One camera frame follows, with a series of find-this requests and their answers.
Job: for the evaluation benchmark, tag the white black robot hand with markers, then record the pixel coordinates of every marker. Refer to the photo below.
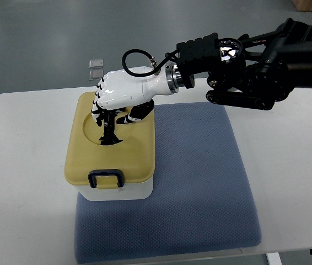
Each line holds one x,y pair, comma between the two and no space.
118,89

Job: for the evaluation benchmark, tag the yellow box lid black handle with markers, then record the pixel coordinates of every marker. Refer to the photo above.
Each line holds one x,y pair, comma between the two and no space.
134,155

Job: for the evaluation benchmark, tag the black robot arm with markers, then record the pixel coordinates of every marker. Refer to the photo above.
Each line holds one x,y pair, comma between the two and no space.
249,72

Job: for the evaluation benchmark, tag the white storage box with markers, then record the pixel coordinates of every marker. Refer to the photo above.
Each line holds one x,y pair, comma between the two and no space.
130,191

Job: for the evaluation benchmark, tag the lower metal floor plate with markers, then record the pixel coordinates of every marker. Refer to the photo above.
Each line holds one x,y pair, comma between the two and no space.
96,74

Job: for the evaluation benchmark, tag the metal floor plate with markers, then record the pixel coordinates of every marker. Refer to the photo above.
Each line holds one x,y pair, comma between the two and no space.
96,63
96,74

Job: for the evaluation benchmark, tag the upper metal floor plate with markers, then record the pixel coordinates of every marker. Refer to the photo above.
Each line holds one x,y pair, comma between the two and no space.
96,63

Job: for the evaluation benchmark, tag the blue grey cushion mat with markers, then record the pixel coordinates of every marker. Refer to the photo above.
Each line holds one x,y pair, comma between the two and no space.
201,199

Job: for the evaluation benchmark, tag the white table leg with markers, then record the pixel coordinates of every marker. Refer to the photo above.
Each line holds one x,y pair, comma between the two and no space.
273,258

